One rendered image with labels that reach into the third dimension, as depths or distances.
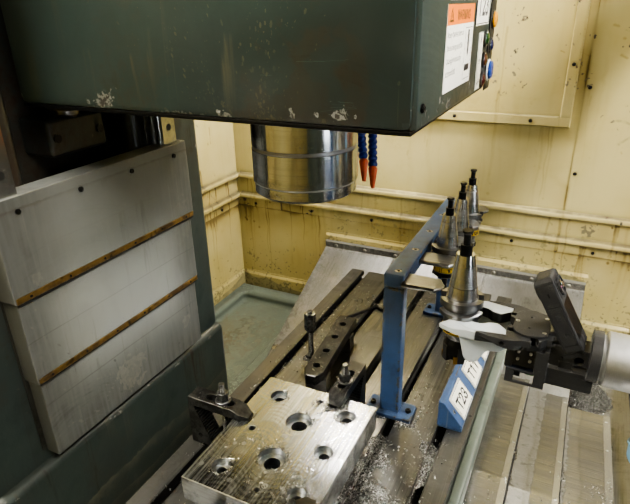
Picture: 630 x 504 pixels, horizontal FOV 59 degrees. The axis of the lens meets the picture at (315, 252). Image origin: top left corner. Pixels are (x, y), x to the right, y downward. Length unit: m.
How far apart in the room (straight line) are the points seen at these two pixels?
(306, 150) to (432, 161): 1.12
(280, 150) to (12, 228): 0.47
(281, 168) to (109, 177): 0.44
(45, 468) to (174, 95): 0.78
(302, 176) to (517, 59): 1.08
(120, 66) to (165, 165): 0.43
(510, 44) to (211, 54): 1.15
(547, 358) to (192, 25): 0.63
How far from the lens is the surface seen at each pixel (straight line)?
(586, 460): 1.48
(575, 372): 0.85
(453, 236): 1.15
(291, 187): 0.78
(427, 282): 1.03
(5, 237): 1.00
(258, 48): 0.71
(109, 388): 1.27
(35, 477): 1.25
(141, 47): 0.83
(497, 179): 1.82
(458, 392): 1.21
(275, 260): 2.24
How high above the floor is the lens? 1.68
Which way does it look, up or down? 24 degrees down
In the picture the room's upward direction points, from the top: 1 degrees counter-clockwise
